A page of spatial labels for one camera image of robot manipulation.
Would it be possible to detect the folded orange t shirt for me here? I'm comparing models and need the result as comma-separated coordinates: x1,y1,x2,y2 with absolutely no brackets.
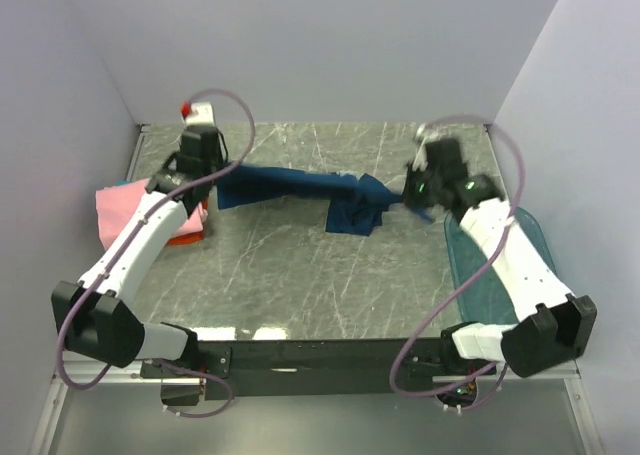
167,200,208,246

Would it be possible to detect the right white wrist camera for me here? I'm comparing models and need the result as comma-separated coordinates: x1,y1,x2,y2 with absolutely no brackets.
411,123,440,171

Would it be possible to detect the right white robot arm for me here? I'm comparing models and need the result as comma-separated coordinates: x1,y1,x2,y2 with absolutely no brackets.
403,135,597,378

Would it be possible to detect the blue t shirt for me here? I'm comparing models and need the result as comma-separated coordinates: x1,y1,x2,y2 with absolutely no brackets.
217,165,403,236

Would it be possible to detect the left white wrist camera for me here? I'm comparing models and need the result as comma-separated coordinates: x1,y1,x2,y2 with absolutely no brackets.
180,102,217,127

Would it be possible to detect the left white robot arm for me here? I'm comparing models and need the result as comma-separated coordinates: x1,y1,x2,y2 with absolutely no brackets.
51,125,227,377

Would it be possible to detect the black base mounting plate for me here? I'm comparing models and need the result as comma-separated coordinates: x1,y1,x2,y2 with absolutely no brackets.
139,337,496,409

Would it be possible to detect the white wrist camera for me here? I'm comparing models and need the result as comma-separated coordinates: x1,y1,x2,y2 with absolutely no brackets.
180,102,217,127
411,123,440,171

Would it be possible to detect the folded pink t shirt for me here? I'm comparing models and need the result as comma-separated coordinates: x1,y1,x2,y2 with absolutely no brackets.
94,177,210,250

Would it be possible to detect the teal plastic bin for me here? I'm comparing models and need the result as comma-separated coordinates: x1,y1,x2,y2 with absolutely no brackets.
444,207,557,325

